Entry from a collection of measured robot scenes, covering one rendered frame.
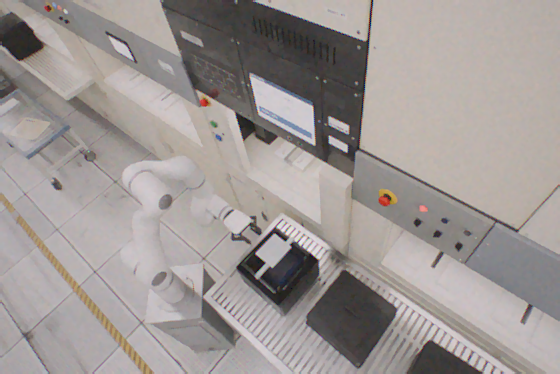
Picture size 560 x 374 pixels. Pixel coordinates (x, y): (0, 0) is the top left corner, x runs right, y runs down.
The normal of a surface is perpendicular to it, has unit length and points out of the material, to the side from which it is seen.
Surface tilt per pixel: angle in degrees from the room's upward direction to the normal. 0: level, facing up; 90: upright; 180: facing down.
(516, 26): 90
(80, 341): 0
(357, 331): 0
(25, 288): 0
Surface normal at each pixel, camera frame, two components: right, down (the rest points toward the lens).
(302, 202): -0.11, -0.56
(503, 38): -0.64, 0.67
